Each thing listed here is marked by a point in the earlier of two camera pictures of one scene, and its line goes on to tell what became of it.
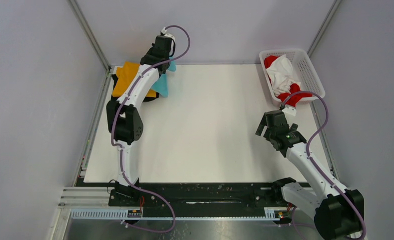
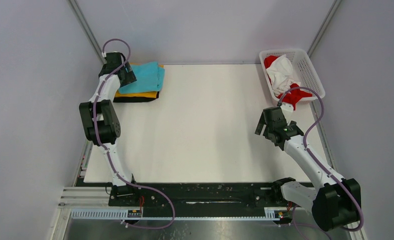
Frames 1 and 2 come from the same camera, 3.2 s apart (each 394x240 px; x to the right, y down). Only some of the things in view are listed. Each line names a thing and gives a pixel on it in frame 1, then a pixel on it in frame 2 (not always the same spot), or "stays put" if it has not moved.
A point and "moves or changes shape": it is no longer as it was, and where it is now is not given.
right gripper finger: x=261 y=127 stays put
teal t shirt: x=161 y=86 moves or changes shape
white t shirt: x=280 y=71 stays put
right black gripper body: x=268 y=135 stays put
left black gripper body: x=150 y=53 -> x=128 y=76
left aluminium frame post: x=75 y=8 stays put
